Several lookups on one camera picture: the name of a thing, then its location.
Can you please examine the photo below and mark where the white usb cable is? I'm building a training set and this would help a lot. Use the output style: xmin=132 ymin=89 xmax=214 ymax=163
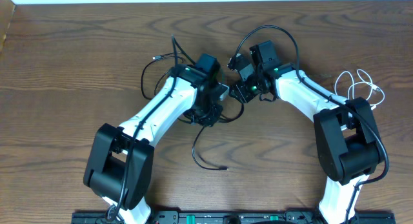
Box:
xmin=333 ymin=68 xmax=386 ymax=110

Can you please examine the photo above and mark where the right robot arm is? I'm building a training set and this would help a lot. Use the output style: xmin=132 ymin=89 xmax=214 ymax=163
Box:
xmin=228 ymin=41 xmax=389 ymax=223

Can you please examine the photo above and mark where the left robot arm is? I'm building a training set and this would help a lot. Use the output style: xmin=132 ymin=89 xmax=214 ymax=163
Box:
xmin=83 ymin=54 xmax=228 ymax=223

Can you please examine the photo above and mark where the right camera cable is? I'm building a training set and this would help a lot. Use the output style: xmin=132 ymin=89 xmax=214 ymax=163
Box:
xmin=227 ymin=24 xmax=390 ymax=224

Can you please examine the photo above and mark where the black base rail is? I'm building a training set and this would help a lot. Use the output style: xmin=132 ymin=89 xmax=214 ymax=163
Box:
xmin=70 ymin=210 xmax=396 ymax=224

